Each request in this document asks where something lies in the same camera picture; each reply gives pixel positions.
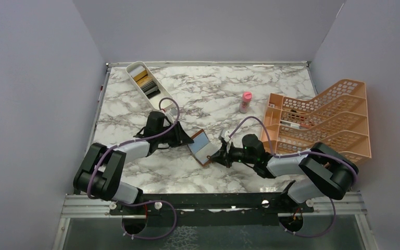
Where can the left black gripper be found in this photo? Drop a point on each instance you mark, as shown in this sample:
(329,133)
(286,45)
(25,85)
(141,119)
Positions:
(181,137)

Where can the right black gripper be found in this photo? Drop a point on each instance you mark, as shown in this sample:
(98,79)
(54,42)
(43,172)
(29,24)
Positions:
(220,157)

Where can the brown leather card holder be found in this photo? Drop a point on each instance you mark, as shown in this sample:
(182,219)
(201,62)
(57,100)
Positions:
(202,148)

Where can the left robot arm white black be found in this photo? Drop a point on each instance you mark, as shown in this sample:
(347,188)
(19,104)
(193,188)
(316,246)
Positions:
(101,169)

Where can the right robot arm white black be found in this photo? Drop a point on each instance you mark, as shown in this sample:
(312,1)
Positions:
(327,173)

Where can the stack of credit cards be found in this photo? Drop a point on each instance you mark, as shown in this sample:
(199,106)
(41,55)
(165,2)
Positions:
(146,83)

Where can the white oblong plastic tray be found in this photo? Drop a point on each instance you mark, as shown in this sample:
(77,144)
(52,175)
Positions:
(153,102)

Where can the pink small bottle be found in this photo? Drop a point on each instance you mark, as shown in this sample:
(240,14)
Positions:
(245,102)

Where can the orange plastic file organizer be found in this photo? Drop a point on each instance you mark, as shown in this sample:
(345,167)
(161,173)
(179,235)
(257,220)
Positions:
(324,120)

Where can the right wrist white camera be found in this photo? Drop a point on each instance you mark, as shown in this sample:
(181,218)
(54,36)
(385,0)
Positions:
(225,135)

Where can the wrist white camera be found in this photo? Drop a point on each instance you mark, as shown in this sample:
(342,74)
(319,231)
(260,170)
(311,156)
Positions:
(225,135)
(172,114)

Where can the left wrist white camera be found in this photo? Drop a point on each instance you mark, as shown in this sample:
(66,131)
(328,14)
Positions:
(172,114)

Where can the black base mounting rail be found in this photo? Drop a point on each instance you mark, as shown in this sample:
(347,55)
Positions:
(205,210)

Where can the aluminium table frame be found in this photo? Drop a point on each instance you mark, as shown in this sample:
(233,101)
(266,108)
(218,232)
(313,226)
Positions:
(208,98)

